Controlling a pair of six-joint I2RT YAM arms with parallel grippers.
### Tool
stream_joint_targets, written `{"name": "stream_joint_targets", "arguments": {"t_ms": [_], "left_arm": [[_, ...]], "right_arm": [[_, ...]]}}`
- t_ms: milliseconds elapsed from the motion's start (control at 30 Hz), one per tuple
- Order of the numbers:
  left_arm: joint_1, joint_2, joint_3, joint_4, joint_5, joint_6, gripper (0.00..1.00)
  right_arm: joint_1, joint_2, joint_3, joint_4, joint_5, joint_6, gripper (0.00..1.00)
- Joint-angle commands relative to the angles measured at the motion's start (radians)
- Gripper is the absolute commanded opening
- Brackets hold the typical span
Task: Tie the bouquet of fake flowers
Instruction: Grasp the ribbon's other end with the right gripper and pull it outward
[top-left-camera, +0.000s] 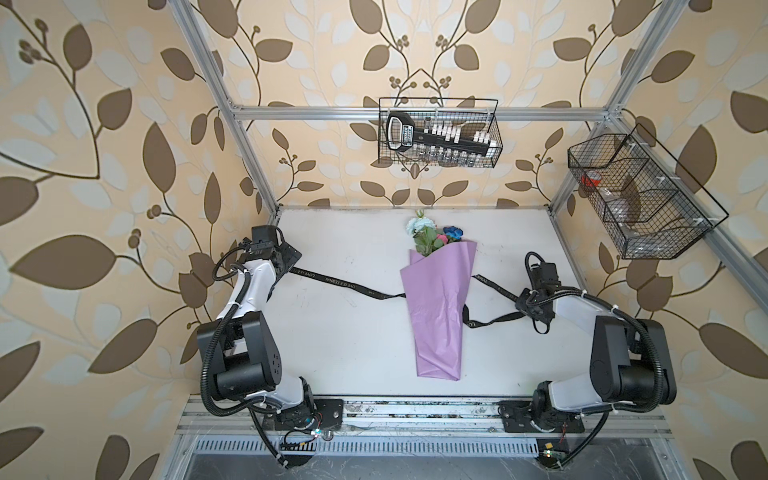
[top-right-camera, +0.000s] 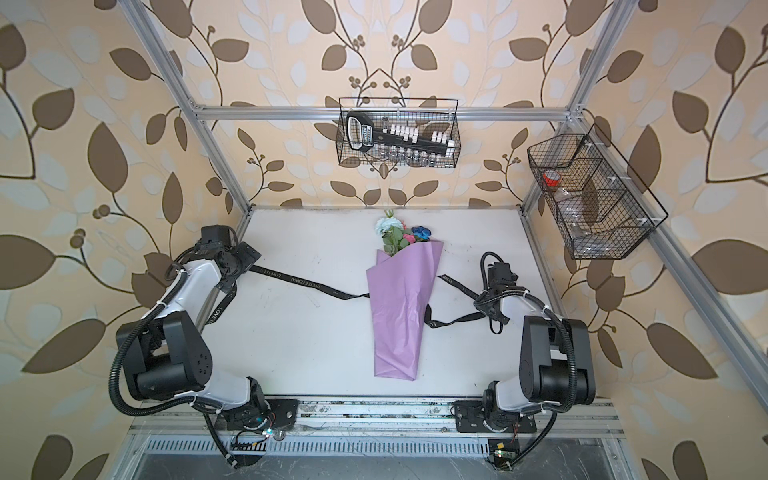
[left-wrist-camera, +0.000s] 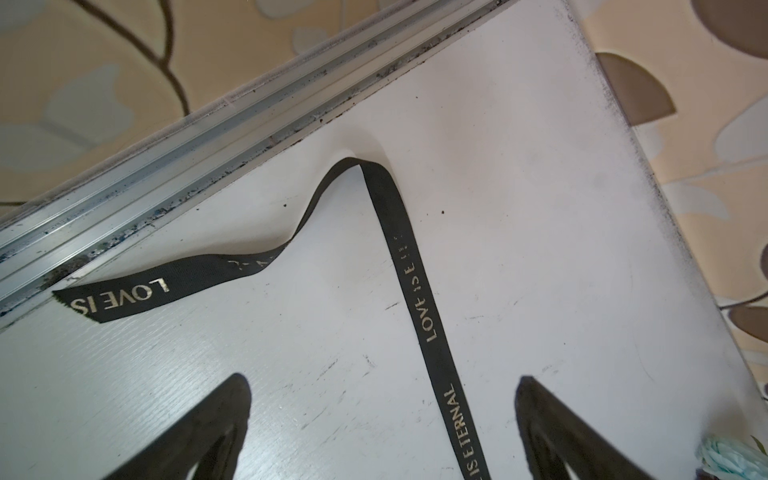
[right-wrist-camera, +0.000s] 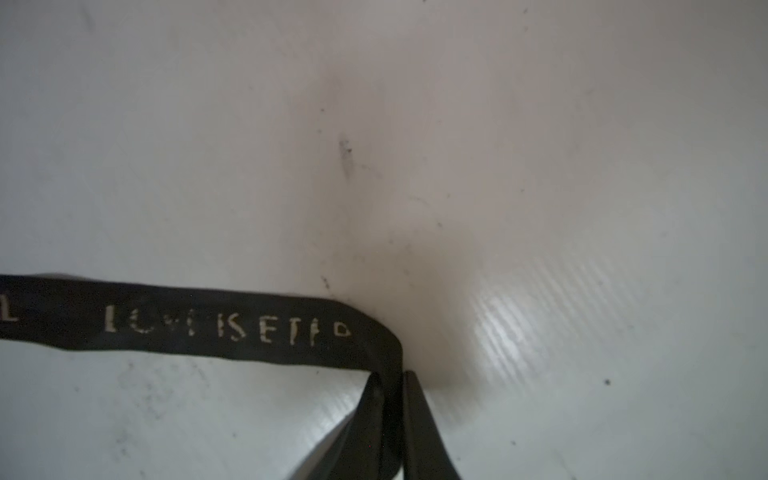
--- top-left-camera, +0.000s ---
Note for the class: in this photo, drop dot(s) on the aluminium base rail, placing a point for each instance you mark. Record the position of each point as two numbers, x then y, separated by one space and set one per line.
423 416

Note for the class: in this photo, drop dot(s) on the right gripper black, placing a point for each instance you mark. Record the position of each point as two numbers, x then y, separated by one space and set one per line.
521 305

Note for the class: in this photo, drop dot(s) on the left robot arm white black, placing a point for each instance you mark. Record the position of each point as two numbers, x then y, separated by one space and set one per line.
241 363

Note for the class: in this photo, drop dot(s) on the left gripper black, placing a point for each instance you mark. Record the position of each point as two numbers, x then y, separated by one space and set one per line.
286 253

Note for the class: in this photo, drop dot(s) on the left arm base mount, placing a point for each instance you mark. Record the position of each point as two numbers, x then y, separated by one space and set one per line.
318 414

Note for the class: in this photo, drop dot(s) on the back black wire basket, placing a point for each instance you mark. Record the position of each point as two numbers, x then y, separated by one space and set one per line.
471 114

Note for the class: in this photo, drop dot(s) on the black wire basket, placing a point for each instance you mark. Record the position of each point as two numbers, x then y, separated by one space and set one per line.
471 114
674 209

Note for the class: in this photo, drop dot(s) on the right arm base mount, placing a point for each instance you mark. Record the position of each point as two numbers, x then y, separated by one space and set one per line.
524 417

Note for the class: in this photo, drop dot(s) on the right black wire basket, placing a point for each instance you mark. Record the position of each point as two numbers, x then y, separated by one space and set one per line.
674 209

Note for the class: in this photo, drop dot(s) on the pale green fake flower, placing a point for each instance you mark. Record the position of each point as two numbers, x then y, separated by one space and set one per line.
419 223

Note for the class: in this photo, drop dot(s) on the black socket tool set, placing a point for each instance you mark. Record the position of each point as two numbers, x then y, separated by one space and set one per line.
402 133

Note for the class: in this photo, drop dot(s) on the pink purple wrapping paper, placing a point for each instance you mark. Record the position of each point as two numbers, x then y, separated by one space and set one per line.
436 288

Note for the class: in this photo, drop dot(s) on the red capped clear bottle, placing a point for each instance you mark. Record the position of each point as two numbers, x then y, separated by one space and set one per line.
614 206

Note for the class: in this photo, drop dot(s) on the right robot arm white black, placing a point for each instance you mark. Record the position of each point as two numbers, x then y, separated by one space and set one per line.
630 367

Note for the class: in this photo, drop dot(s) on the blue fake rose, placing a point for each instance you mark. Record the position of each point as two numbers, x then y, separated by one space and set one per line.
453 234

